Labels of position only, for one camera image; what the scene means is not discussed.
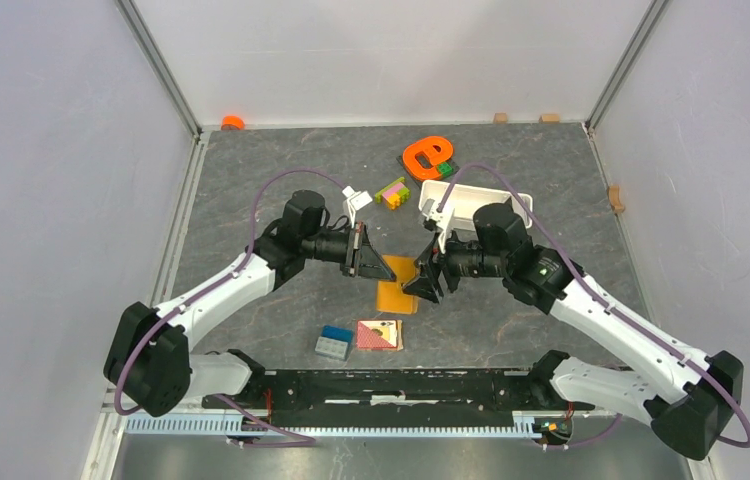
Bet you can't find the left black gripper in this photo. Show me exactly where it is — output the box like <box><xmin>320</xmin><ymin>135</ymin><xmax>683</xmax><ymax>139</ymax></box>
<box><xmin>302</xmin><ymin>221</ymin><xmax>395</xmax><ymax>282</ymax></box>

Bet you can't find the wooden block right side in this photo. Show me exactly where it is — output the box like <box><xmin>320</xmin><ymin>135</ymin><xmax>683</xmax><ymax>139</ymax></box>
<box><xmin>607</xmin><ymin>185</ymin><xmax>626</xmax><ymax>215</ymax></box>

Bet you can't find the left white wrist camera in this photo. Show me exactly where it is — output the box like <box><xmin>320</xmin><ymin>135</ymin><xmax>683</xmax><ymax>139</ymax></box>
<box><xmin>342</xmin><ymin>186</ymin><xmax>373</xmax><ymax>228</ymax></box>

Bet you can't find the colourful toy brick stack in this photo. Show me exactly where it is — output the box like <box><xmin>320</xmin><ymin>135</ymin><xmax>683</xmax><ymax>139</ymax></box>
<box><xmin>374</xmin><ymin>177</ymin><xmax>411</xmax><ymax>210</ymax></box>

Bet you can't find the wooden block middle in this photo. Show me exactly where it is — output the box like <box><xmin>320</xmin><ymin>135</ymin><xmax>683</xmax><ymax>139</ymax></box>
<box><xmin>539</xmin><ymin>113</ymin><xmax>561</xmax><ymax>124</ymax></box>

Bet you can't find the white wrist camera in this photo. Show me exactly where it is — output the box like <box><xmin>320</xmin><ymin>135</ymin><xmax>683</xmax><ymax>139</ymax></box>
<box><xmin>342</xmin><ymin>186</ymin><xmax>373</xmax><ymax>228</ymax></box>
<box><xmin>419</xmin><ymin>197</ymin><xmax>454</xmax><ymax>253</ymax></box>

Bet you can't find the orange tape roll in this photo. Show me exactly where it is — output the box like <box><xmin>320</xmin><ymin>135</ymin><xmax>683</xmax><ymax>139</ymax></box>
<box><xmin>220</xmin><ymin>115</ymin><xmax>245</xmax><ymax>131</ymax></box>

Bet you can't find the orange plastic letter e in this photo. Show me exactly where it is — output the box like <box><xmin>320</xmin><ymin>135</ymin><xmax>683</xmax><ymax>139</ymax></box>
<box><xmin>399</xmin><ymin>136</ymin><xmax>456</xmax><ymax>183</ymax></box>

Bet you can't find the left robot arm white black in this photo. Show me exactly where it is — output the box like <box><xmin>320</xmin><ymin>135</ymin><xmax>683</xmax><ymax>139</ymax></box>
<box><xmin>103</xmin><ymin>187</ymin><xmax>395</xmax><ymax>417</ymax></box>

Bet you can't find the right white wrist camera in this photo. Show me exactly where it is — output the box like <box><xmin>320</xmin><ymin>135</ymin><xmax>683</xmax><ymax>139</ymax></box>
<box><xmin>419</xmin><ymin>197</ymin><xmax>454</xmax><ymax>253</ymax></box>

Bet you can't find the blue grey toy brick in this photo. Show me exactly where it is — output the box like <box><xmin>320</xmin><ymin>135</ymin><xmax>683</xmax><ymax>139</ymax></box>
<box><xmin>314</xmin><ymin>325</ymin><xmax>354</xmax><ymax>361</ymax></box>

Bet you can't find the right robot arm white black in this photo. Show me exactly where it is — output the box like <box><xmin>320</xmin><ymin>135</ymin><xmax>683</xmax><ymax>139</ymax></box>
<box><xmin>403</xmin><ymin>200</ymin><xmax>744</xmax><ymax>460</ymax></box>

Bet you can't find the green toy brick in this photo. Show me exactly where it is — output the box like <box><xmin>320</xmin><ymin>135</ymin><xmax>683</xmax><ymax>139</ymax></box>
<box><xmin>436</xmin><ymin>162</ymin><xmax>455</xmax><ymax>179</ymax></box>

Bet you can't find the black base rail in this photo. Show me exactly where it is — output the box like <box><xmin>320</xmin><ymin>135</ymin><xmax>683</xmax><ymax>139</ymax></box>
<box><xmin>233</xmin><ymin>368</ymin><xmax>581</xmax><ymax>428</ymax></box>

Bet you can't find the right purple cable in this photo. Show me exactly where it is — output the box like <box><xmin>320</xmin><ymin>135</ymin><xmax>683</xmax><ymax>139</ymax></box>
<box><xmin>436</xmin><ymin>162</ymin><xmax>750</xmax><ymax>452</ymax></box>

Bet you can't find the red playing card deck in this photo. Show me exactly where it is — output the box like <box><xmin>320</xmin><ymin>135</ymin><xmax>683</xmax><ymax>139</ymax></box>
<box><xmin>356</xmin><ymin>319</ymin><xmax>403</xmax><ymax>351</ymax></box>

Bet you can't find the wooden block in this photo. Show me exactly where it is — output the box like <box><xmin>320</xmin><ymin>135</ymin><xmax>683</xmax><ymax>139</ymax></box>
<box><xmin>492</xmin><ymin>112</ymin><xmax>508</xmax><ymax>124</ymax></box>
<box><xmin>539</xmin><ymin>113</ymin><xmax>561</xmax><ymax>124</ymax></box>
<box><xmin>607</xmin><ymin>185</ymin><xmax>626</xmax><ymax>215</ymax></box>

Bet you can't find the wooden block left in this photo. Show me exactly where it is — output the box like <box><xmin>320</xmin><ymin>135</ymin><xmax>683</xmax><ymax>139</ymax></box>
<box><xmin>492</xmin><ymin>112</ymin><xmax>508</xmax><ymax>124</ymax></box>

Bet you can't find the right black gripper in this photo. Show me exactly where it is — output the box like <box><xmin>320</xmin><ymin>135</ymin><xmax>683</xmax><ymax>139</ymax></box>
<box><xmin>402</xmin><ymin>226</ymin><xmax>507</xmax><ymax>305</ymax></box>

